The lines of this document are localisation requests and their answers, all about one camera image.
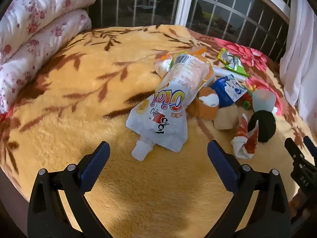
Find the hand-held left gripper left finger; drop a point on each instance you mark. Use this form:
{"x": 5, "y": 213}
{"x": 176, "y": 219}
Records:
{"x": 99, "y": 158}

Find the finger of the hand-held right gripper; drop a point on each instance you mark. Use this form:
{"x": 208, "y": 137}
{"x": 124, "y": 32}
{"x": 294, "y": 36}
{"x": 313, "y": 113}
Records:
{"x": 311, "y": 146}
{"x": 293, "y": 151}

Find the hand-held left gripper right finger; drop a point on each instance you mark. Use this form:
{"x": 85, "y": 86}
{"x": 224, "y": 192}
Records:
{"x": 220, "y": 158}

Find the white spout pouch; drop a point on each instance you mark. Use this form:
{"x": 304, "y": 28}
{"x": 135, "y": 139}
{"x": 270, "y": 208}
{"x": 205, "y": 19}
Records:
{"x": 163, "y": 119}

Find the green snack wrapper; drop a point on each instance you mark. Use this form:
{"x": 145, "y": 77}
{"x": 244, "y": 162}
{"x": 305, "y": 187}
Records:
{"x": 231, "y": 60}

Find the orange white snack bag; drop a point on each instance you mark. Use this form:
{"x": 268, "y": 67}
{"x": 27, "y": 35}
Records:
{"x": 195, "y": 50}

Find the red white wrapper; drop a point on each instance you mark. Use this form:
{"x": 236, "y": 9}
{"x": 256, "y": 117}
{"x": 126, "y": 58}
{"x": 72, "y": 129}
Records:
{"x": 244, "y": 146}

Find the black round sponge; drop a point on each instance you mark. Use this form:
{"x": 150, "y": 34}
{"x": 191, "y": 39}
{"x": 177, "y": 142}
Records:
{"x": 265, "y": 126}

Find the beige cardboard piece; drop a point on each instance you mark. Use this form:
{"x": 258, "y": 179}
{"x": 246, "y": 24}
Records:
{"x": 225, "y": 119}

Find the yellow floral blanket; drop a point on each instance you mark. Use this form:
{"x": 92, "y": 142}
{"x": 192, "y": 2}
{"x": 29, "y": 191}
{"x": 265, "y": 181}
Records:
{"x": 86, "y": 104}

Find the pale grey cup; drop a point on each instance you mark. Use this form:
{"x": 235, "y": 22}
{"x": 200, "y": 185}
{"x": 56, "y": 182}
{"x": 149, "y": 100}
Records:
{"x": 263, "y": 100}

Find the red green toy blocks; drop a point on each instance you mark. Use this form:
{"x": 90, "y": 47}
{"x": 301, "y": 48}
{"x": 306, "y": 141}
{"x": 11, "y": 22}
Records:
{"x": 245, "y": 101}

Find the blue white milk carton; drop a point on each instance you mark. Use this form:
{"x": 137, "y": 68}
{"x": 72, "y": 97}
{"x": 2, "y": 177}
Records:
{"x": 226, "y": 90}

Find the white paper tube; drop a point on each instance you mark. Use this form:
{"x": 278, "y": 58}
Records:
{"x": 223, "y": 72}

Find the white curtain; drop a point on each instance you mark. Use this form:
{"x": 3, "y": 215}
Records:
{"x": 302, "y": 54}

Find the folded floral quilt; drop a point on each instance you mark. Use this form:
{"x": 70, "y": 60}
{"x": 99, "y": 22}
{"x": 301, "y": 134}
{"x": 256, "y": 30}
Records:
{"x": 37, "y": 29}

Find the metal window grille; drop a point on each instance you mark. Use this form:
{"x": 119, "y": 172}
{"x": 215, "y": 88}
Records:
{"x": 138, "y": 2}

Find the white window frame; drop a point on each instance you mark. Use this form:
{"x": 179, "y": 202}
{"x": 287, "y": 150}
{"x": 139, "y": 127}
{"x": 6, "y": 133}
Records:
{"x": 184, "y": 2}

